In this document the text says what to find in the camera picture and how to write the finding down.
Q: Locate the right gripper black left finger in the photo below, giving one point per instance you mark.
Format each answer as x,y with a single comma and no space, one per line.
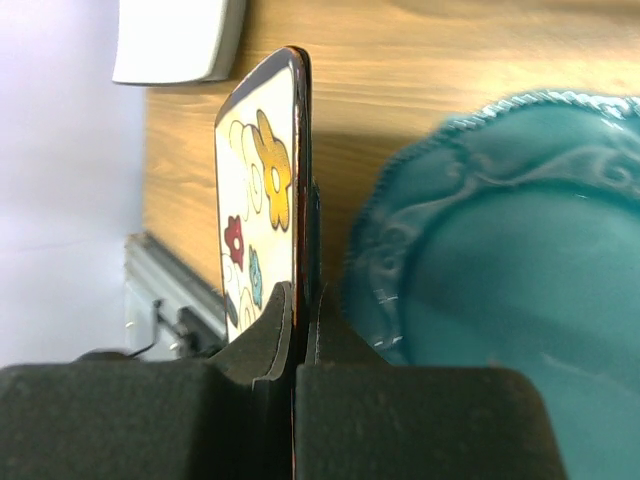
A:
225,417

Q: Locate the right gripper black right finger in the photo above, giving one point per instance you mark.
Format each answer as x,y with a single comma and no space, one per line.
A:
359,417

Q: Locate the teal scalloped plate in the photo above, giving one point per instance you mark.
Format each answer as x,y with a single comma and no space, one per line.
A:
510,237

